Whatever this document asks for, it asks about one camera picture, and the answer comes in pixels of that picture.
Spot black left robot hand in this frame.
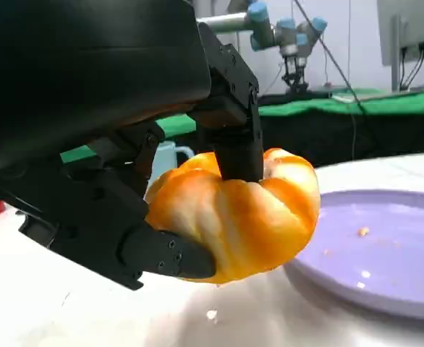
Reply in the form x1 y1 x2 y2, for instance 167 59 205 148
0 0 264 291

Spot orange white toy bread roll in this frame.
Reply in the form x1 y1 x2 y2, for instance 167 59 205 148
143 147 321 285

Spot pale green mug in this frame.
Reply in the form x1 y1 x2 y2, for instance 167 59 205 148
150 140 195 182

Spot green table cloth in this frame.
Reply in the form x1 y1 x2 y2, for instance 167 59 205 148
59 86 424 164

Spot grey computer monitor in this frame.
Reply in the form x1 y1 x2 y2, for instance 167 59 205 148
376 0 424 91

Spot lilac plate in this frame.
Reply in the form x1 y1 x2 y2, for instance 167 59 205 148
282 189 424 321

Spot long black cable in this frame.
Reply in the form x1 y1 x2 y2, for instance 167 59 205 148
292 0 367 160

